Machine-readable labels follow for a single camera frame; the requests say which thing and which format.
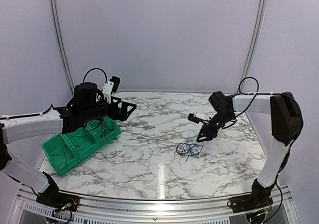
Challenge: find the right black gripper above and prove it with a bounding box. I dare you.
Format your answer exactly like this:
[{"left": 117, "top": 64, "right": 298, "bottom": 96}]
[{"left": 197, "top": 111, "right": 234, "bottom": 142}]

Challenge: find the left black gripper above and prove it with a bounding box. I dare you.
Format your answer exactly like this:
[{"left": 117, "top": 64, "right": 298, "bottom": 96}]
[{"left": 82, "top": 96, "right": 137, "bottom": 122}]

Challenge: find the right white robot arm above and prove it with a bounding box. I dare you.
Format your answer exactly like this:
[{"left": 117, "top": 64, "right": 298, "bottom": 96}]
[{"left": 188, "top": 91, "right": 304, "bottom": 210}]

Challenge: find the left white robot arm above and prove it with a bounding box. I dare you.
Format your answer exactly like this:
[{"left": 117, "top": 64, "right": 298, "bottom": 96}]
[{"left": 0, "top": 76, "right": 137, "bottom": 207}]

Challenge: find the green three-compartment plastic bin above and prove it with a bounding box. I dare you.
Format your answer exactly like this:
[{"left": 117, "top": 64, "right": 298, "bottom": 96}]
[{"left": 41, "top": 117, "right": 121, "bottom": 176}]

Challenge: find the tangled blue cable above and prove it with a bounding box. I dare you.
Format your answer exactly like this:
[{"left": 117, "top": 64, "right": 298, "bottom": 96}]
[{"left": 174, "top": 138, "right": 204, "bottom": 164}]

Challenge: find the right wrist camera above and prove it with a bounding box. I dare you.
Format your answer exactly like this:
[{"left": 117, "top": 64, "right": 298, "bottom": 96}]
[{"left": 187, "top": 112, "right": 208, "bottom": 123}]

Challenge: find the back aluminium frame rail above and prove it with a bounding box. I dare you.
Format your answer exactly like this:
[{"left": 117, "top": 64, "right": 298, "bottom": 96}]
[{"left": 74, "top": 89, "right": 237, "bottom": 95}]

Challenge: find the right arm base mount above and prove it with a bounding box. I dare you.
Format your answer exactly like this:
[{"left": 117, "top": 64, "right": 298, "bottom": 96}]
[{"left": 227, "top": 194, "right": 273, "bottom": 213}]

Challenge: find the front aluminium rail base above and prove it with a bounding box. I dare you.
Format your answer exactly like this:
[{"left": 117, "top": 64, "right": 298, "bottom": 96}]
[{"left": 8, "top": 185, "right": 300, "bottom": 224}]

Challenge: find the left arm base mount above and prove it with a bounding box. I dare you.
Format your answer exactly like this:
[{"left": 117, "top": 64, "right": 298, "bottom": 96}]
[{"left": 36, "top": 193, "right": 80, "bottom": 212}]

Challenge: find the left aluminium frame post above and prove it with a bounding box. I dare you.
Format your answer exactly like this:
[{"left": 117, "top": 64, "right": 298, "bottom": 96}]
[{"left": 49, "top": 0, "right": 74, "bottom": 96}]

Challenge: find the aluminium frame post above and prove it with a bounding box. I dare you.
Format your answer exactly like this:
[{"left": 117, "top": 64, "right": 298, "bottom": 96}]
[
  {"left": 236, "top": 0, "right": 267, "bottom": 93},
  {"left": 49, "top": 0, "right": 74, "bottom": 96}
]

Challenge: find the right aluminium frame post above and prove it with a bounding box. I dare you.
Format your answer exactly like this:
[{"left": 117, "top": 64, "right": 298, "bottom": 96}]
[{"left": 236, "top": 0, "right": 267, "bottom": 93}]

